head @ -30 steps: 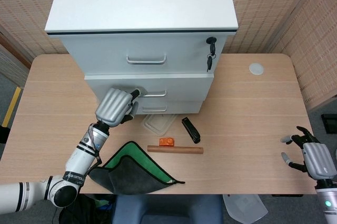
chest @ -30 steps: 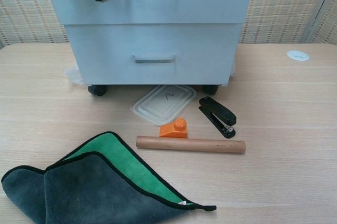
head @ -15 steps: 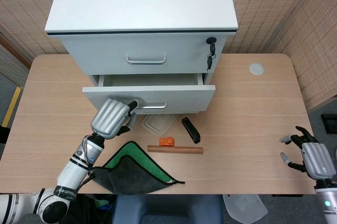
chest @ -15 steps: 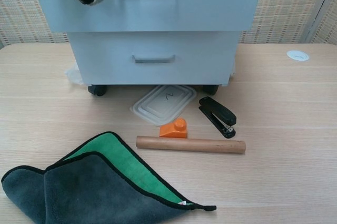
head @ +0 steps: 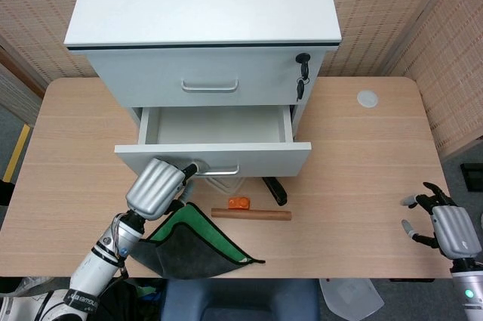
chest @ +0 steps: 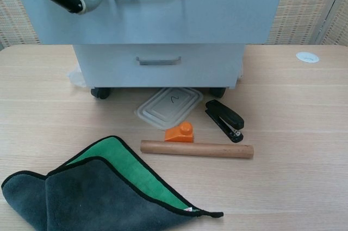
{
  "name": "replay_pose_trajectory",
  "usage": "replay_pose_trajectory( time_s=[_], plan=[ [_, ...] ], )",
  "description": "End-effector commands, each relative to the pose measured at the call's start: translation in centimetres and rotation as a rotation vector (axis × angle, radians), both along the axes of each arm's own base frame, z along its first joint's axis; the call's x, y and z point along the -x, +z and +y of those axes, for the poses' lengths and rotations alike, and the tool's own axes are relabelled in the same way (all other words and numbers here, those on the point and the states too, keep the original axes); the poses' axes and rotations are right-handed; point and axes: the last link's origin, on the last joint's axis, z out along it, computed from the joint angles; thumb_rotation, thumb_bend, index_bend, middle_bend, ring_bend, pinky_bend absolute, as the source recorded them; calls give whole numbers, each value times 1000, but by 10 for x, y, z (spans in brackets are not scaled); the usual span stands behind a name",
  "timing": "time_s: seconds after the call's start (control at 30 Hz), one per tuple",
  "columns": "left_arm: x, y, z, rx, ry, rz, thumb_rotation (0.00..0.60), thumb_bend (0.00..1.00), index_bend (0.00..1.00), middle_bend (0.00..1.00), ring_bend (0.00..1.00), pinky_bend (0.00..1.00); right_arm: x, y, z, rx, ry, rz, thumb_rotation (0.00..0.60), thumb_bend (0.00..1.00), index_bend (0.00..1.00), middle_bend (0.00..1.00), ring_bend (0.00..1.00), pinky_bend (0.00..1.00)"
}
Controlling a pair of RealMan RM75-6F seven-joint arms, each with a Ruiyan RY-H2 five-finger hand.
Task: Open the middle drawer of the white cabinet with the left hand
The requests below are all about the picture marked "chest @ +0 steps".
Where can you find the white cabinet drawer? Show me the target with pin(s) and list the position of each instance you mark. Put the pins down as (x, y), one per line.
(190, 19)
(108, 65)

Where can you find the clear plastic bag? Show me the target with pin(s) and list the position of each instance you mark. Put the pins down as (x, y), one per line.
(77, 77)

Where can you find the black caster wheel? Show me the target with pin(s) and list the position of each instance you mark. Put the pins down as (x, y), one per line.
(101, 93)
(217, 92)

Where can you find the clear plastic container lid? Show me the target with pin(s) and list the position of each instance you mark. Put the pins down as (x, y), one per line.
(168, 108)

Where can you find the orange plastic block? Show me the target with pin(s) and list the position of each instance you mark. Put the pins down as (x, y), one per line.
(179, 134)

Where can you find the black stapler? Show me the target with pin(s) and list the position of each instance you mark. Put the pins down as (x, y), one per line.
(225, 117)

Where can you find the brown wooden cylinder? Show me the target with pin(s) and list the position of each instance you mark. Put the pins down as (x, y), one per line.
(195, 149)

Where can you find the grey and green cloth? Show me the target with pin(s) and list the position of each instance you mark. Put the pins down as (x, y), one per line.
(81, 201)

